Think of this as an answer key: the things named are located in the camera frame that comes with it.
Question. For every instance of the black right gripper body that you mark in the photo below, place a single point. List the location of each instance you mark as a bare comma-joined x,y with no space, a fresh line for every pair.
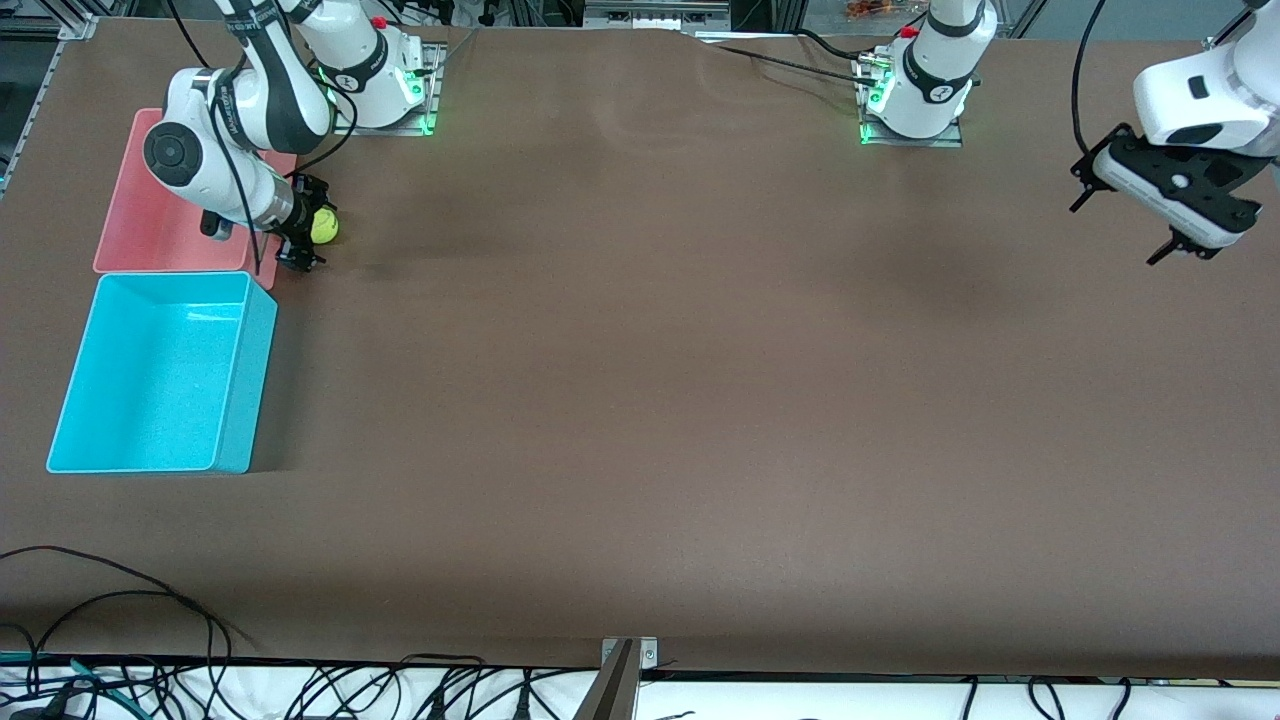
302,212

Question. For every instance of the yellow-green tennis ball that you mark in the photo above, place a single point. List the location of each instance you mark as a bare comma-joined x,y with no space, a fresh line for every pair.
325,226

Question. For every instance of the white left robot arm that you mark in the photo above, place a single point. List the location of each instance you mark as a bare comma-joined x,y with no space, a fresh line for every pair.
1200,100

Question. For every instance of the pink plastic bin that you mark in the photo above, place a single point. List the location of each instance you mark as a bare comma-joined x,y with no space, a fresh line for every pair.
150,245

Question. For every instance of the blue plastic bin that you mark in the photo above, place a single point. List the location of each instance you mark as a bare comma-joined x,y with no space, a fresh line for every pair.
150,390

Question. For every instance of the orange plastic item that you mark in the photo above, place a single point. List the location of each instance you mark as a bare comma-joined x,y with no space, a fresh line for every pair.
870,10

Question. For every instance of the brown table cover sheet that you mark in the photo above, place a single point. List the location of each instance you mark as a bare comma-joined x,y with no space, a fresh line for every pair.
640,400

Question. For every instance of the grey power strip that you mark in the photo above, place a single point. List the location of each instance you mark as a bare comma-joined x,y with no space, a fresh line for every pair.
655,12

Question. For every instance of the grey metal bar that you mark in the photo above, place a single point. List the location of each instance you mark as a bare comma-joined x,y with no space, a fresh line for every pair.
612,690

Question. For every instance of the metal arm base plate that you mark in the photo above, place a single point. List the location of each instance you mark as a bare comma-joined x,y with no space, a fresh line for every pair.
436,90
915,141

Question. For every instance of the aluminium frame rail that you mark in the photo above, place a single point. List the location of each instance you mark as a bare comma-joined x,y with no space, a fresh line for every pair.
78,27

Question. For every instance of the silver metal bracket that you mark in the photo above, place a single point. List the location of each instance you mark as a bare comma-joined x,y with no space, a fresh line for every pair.
648,655

